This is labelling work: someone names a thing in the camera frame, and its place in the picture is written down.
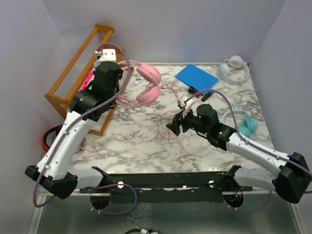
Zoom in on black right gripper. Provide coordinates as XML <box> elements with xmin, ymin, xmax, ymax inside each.
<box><xmin>166</xmin><ymin>105</ymin><xmax>209</xmax><ymax>136</ymax></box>

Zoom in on pink cat-ear headphones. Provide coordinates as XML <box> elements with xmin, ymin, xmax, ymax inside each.
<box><xmin>114</xmin><ymin>60</ymin><xmax>186</xmax><ymax>144</ymax></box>

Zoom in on teal cat-ear headphones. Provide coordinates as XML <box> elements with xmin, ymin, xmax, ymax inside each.
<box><xmin>232</xmin><ymin>104</ymin><xmax>258</xmax><ymax>138</ymax></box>

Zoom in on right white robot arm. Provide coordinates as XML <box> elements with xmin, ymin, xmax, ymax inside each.
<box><xmin>166</xmin><ymin>104</ymin><xmax>312</xmax><ymax>204</ymax></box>

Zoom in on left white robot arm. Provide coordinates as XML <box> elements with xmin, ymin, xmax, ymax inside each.
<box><xmin>25</xmin><ymin>61</ymin><xmax>123</xmax><ymax>199</ymax></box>

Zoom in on red black headphones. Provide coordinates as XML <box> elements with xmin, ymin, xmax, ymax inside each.
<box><xmin>41</xmin><ymin>124</ymin><xmax>83</xmax><ymax>154</ymax></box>

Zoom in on white headphones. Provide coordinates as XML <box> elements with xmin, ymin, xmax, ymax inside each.
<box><xmin>217</xmin><ymin>55</ymin><xmax>258</xmax><ymax>92</ymax></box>

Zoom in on wooden tiered shelf rack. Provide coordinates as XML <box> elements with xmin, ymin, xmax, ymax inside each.
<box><xmin>44</xmin><ymin>23</ymin><xmax>135</xmax><ymax>137</ymax></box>

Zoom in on red black marker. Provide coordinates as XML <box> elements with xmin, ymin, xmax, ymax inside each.
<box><xmin>188</xmin><ymin>86</ymin><xmax>201</xmax><ymax>98</ymax></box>

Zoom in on blue black marker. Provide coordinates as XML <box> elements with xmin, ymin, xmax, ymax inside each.
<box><xmin>201</xmin><ymin>91</ymin><xmax>213</xmax><ymax>102</ymax></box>

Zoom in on blue notebook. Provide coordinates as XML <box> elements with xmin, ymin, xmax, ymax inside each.
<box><xmin>175</xmin><ymin>64</ymin><xmax>219</xmax><ymax>91</ymax></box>

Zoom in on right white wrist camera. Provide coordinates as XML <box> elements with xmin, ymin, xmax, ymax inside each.
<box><xmin>177</xmin><ymin>95</ymin><xmax>194</xmax><ymax>117</ymax></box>

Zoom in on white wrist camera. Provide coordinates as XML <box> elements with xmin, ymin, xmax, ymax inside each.
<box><xmin>95</xmin><ymin>49</ymin><xmax>117</xmax><ymax>65</ymax></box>
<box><xmin>177</xmin><ymin>95</ymin><xmax>194</xmax><ymax>117</ymax></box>

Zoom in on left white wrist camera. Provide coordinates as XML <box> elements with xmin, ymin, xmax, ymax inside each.
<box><xmin>95</xmin><ymin>49</ymin><xmax>117</xmax><ymax>65</ymax></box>

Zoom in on black front mounting rail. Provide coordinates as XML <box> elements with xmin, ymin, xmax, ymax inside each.
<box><xmin>80</xmin><ymin>165</ymin><xmax>241</xmax><ymax>203</ymax></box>

